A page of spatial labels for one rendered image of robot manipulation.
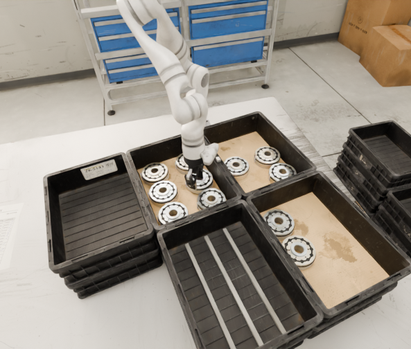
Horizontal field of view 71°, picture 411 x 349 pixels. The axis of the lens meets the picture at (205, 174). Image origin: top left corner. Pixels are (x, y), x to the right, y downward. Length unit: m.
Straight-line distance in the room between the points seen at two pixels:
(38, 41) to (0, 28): 0.34
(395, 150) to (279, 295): 1.35
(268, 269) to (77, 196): 0.74
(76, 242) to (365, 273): 0.91
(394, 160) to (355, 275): 1.08
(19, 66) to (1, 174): 2.43
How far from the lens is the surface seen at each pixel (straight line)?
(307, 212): 1.07
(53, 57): 3.86
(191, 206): 1.05
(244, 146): 1.27
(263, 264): 0.94
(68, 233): 1.10
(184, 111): 0.81
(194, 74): 1.21
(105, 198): 1.15
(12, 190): 1.56
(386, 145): 2.04
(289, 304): 0.91
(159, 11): 0.92
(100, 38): 2.80
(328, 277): 0.97
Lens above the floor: 1.66
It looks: 47 degrees down
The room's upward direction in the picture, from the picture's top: 3 degrees counter-clockwise
